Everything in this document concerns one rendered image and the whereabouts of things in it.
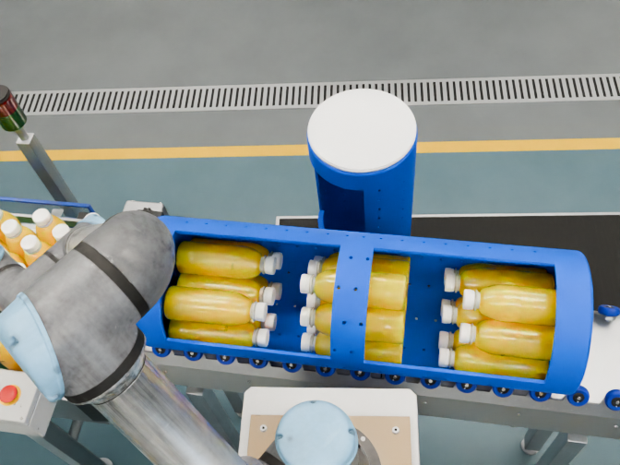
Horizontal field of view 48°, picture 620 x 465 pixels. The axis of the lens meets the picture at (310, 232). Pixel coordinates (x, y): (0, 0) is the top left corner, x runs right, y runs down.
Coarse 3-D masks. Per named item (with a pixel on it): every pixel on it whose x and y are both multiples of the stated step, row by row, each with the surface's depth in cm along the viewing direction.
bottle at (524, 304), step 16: (496, 288) 131; (512, 288) 131; (528, 288) 131; (544, 288) 132; (480, 304) 132; (496, 304) 130; (512, 304) 129; (528, 304) 129; (544, 304) 128; (496, 320) 133; (512, 320) 131; (528, 320) 130; (544, 320) 129
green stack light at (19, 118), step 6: (18, 108) 166; (12, 114) 165; (18, 114) 166; (24, 114) 169; (0, 120) 165; (6, 120) 165; (12, 120) 166; (18, 120) 167; (24, 120) 169; (6, 126) 167; (12, 126) 167; (18, 126) 168
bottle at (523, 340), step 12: (480, 324) 134; (492, 324) 133; (504, 324) 133; (516, 324) 133; (528, 324) 133; (480, 336) 133; (492, 336) 132; (504, 336) 132; (516, 336) 131; (528, 336) 131; (540, 336) 131; (552, 336) 131; (480, 348) 134; (492, 348) 133; (504, 348) 132; (516, 348) 131; (528, 348) 131; (540, 348) 131; (552, 348) 130
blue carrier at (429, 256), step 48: (240, 240) 156; (288, 240) 137; (336, 240) 137; (384, 240) 137; (432, 240) 138; (288, 288) 159; (336, 288) 130; (432, 288) 154; (576, 288) 125; (288, 336) 154; (336, 336) 131; (432, 336) 152; (576, 336) 123; (480, 384) 135; (528, 384) 130; (576, 384) 128
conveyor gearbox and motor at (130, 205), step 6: (126, 204) 191; (132, 204) 191; (138, 204) 191; (144, 204) 191; (150, 204) 191; (156, 204) 190; (162, 204) 191; (126, 210) 190; (156, 210) 189; (162, 210) 190
